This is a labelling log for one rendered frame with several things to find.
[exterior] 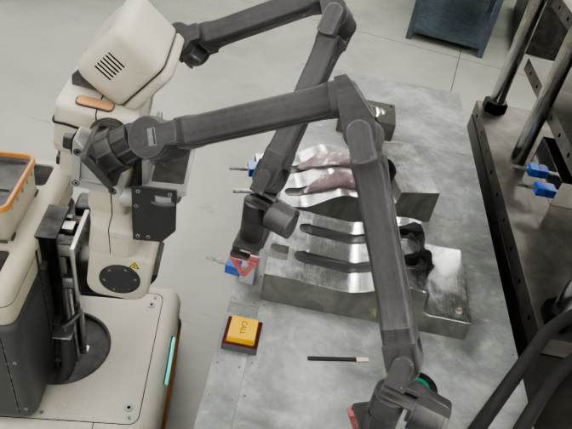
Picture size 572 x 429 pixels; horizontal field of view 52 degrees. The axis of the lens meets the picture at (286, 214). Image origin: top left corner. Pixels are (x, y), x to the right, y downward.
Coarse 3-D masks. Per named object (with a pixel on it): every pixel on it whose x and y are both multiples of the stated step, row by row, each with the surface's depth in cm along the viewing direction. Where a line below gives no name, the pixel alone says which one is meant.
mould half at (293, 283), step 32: (320, 224) 152; (352, 224) 155; (288, 256) 141; (352, 256) 145; (448, 256) 154; (288, 288) 137; (320, 288) 136; (352, 288) 136; (416, 288) 132; (448, 288) 144; (416, 320) 138; (448, 320) 137
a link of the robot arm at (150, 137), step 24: (288, 96) 98; (312, 96) 97; (336, 96) 95; (360, 96) 93; (144, 120) 104; (192, 120) 104; (216, 120) 103; (240, 120) 101; (264, 120) 100; (288, 120) 99; (312, 120) 99; (144, 144) 104; (168, 144) 104; (192, 144) 104
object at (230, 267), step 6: (210, 258) 145; (228, 258) 144; (228, 264) 143; (240, 264) 143; (246, 264) 142; (258, 264) 144; (228, 270) 143; (234, 270) 143; (252, 270) 141; (240, 276) 143; (246, 276) 142; (252, 276) 142; (246, 282) 144; (252, 282) 143
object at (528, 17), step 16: (544, 0) 211; (528, 16) 215; (528, 32) 218; (512, 48) 224; (512, 64) 226; (512, 80) 231; (496, 96) 236; (496, 112) 238; (544, 304) 152; (560, 304) 147; (544, 320) 150
